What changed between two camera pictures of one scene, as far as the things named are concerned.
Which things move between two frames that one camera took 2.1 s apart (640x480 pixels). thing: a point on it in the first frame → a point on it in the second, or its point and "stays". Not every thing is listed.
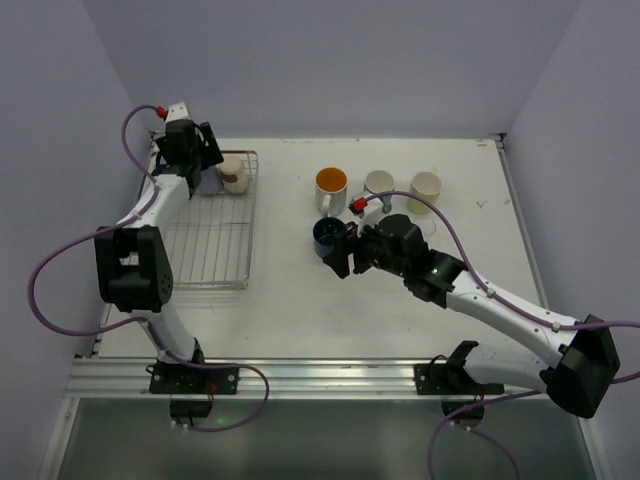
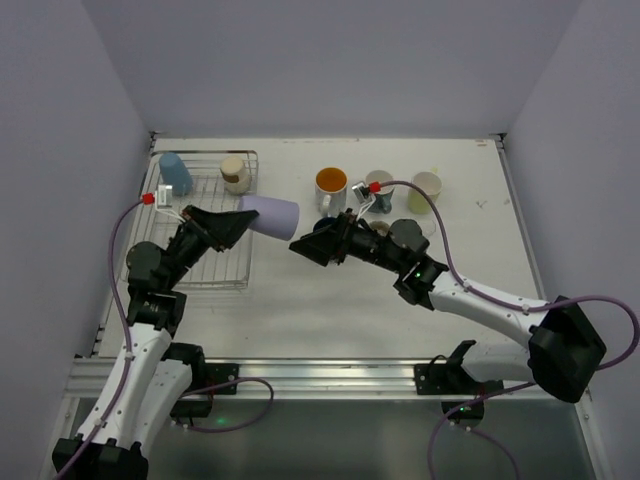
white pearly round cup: (331, 190) stays
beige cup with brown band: (235, 178) stays
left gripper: (208, 148) → (198, 228)
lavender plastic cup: (210, 181) → (278, 218)
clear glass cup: (430, 227) stays
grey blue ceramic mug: (380, 181) stays
